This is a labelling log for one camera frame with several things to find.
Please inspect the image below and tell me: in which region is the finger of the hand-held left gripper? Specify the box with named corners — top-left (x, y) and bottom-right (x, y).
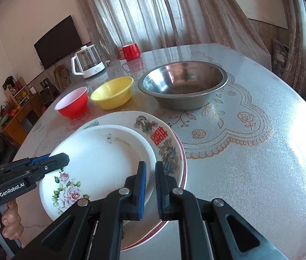
top-left (0, 153), bottom-right (70, 185)

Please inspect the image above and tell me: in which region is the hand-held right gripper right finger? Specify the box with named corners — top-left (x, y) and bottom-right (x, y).
top-left (155, 162), bottom-right (281, 260)

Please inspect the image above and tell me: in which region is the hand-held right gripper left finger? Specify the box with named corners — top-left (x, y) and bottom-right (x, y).
top-left (15, 161), bottom-right (147, 260)

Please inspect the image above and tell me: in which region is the pink rim floral plate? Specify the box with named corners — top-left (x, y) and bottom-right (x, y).
top-left (120, 131), bottom-right (188, 252)

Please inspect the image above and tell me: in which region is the white rose print plate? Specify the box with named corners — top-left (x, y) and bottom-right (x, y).
top-left (39, 125), bottom-right (158, 223)

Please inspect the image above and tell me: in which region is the red plastic bowl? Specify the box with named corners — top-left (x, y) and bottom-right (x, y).
top-left (54, 87), bottom-right (89, 119)

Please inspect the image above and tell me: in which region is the white dragon print plate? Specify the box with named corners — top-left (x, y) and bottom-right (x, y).
top-left (84, 111), bottom-right (185, 251)

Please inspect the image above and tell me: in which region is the yellow plastic bowl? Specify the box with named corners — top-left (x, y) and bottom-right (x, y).
top-left (90, 76), bottom-right (134, 110)

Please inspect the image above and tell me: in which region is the stainless steel bowl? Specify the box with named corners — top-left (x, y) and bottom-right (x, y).
top-left (138, 61), bottom-right (229, 111)

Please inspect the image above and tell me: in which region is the person's left hand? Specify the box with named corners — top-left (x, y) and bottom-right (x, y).
top-left (0, 199), bottom-right (25, 247)

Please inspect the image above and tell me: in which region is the wooden cabinet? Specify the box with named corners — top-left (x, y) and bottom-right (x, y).
top-left (0, 93), bottom-right (44, 146)

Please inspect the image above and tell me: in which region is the black speaker box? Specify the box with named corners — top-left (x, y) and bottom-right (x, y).
top-left (39, 78), bottom-right (53, 103)

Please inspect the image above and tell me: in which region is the shelf with ornaments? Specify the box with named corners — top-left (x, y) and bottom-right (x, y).
top-left (2, 77), bottom-right (31, 106)

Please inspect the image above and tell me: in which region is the wooden chair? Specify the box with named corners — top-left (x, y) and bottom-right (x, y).
top-left (53, 65), bottom-right (71, 90)

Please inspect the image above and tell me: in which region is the white electric glass kettle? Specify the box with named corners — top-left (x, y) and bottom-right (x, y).
top-left (71, 45), bottom-right (106, 80)

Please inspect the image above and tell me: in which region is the black flat television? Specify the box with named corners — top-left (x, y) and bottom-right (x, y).
top-left (34, 15), bottom-right (83, 70)

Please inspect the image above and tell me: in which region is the red mug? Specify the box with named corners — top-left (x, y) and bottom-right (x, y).
top-left (118, 44), bottom-right (140, 61)

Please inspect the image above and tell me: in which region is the wide beige sheer curtain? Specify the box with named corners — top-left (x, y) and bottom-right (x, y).
top-left (70, 0), bottom-right (273, 71)

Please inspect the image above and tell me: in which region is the patterned cushion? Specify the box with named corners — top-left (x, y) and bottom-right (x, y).
top-left (271, 39), bottom-right (289, 76)

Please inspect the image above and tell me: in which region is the narrow beige side curtain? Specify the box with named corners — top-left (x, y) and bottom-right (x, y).
top-left (280, 0), bottom-right (306, 96)

